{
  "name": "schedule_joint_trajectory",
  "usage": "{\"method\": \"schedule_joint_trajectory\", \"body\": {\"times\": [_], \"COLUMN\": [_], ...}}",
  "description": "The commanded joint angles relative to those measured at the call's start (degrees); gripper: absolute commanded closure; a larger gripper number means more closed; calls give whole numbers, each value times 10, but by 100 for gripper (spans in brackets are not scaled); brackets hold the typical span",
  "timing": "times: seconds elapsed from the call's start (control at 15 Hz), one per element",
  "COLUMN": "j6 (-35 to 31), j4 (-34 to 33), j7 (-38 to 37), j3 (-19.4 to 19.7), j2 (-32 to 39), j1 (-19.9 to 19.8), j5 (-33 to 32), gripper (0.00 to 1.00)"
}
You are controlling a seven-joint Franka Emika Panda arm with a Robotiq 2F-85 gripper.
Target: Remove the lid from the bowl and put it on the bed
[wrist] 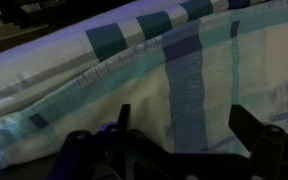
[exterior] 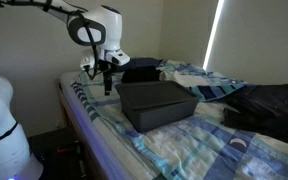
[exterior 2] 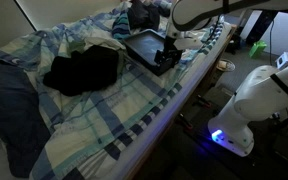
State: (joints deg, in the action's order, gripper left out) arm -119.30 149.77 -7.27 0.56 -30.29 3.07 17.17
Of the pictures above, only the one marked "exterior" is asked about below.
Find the grey plastic storage box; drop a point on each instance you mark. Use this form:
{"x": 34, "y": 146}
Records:
{"x": 147, "y": 119}

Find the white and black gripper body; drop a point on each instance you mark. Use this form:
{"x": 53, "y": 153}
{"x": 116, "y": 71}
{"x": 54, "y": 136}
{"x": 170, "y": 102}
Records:
{"x": 91, "y": 59}

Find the dark folded cloth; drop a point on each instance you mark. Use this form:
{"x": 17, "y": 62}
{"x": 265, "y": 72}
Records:
{"x": 141, "y": 74}

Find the bed mattress with frame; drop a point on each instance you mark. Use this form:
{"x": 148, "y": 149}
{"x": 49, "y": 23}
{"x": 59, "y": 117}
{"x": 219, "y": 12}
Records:
{"x": 104, "y": 163}

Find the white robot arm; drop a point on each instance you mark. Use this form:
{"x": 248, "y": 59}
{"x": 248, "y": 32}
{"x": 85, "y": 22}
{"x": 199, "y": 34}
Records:
{"x": 100, "y": 29}

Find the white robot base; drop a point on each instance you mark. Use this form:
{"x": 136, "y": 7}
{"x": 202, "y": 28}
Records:
{"x": 17, "y": 162}

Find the blue checkered bed quilt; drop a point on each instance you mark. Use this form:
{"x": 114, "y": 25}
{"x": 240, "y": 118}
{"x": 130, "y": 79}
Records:
{"x": 199, "y": 147}

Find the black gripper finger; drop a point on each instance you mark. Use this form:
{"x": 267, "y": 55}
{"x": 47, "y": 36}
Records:
{"x": 107, "y": 83}

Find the bright window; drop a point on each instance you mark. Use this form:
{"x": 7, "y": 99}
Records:
{"x": 212, "y": 36}

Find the black garment on bed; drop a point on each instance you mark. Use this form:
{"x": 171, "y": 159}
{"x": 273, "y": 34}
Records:
{"x": 259, "y": 108}

